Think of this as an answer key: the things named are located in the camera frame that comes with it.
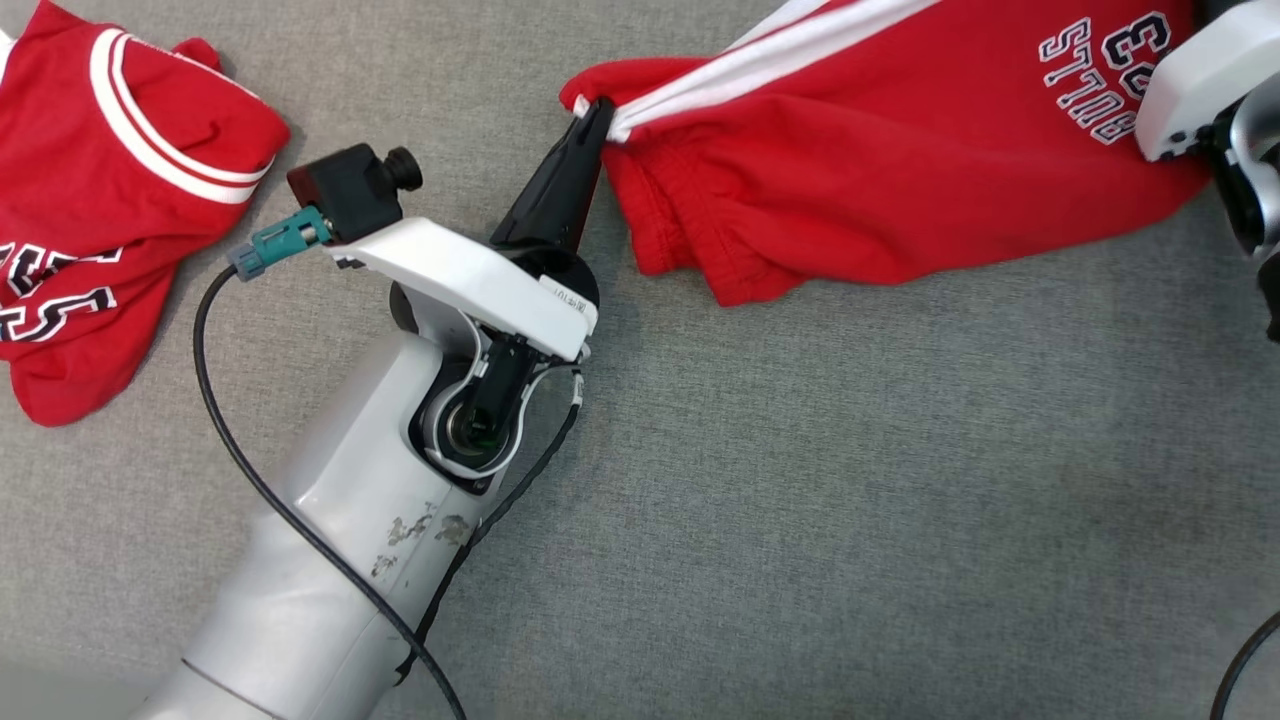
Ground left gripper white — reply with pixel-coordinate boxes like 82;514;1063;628
335;97;617;438

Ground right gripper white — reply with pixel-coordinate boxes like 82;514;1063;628
1135;0;1280;163

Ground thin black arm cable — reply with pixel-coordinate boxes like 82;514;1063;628
395;365;586;686

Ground red t-shirt with white sleeves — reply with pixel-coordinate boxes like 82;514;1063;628
0;0;293;428

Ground red basketball shorts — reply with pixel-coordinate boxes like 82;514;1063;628
560;0;1216;308

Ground left camera cable teal plug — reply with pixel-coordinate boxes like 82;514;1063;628
193;205;469;720

